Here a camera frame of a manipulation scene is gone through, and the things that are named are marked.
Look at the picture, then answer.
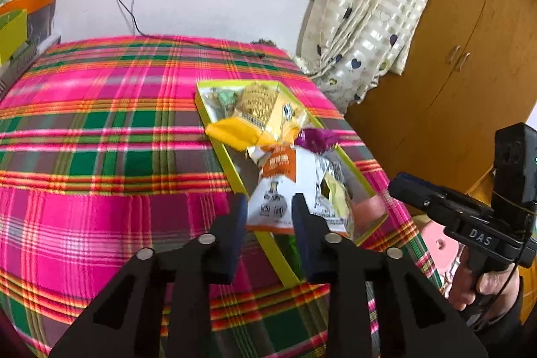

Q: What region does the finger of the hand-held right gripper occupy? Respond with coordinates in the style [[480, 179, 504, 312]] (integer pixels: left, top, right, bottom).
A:
[[388, 172, 454, 217]]

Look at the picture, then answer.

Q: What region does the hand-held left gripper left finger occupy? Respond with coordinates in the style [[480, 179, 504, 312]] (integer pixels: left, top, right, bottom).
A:
[[49, 194, 248, 358]]

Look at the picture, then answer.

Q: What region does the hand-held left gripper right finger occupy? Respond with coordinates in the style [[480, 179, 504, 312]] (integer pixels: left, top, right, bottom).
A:
[[291, 192, 489, 358]]

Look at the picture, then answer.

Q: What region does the green cardboard box white inside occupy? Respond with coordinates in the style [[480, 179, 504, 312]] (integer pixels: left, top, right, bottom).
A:
[[195, 80, 389, 287]]

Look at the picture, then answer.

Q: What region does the pink jelly cup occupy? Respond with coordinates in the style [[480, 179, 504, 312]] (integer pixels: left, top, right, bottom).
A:
[[352, 196, 387, 228]]

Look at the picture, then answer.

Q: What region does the orange and white snack packet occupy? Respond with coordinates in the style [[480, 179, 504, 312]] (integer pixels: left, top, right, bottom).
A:
[[245, 144, 355, 237]]

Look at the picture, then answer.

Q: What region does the purple snack packet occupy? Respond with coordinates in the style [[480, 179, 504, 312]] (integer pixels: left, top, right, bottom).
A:
[[294, 127, 342, 153]]

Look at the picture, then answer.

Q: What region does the yellow snack packet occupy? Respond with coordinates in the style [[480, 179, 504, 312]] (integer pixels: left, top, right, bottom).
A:
[[205, 81, 326, 151]]

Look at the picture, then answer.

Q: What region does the clear bag with green label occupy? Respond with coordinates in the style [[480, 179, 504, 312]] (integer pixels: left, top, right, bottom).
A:
[[199, 86, 244, 119]]

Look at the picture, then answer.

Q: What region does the person's right hand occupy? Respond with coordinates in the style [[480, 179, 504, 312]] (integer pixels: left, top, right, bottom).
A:
[[449, 257, 523, 312]]

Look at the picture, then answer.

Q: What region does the pink stool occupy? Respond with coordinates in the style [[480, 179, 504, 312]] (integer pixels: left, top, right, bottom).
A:
[[415, 215, 466, 300]]

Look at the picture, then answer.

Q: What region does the wooden wardrobe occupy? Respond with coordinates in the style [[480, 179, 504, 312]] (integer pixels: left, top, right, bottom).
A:
[[344, 0, 537, 216]]

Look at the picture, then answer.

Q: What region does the heart print curtain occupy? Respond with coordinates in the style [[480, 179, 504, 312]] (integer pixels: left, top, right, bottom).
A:
[[296, 0, 449, 103]]

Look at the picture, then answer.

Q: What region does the black and white striped basket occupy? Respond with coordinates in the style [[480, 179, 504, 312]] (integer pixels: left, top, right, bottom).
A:
[[0, 41, 43, 90]]

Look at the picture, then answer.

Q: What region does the green lidded box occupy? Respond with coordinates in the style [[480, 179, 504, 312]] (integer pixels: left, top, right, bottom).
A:
[[0, 8, 28, 65]]

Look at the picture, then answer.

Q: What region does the black cable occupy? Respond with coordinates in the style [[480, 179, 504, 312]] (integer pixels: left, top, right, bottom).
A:
[[111, 0, 269, 59]]

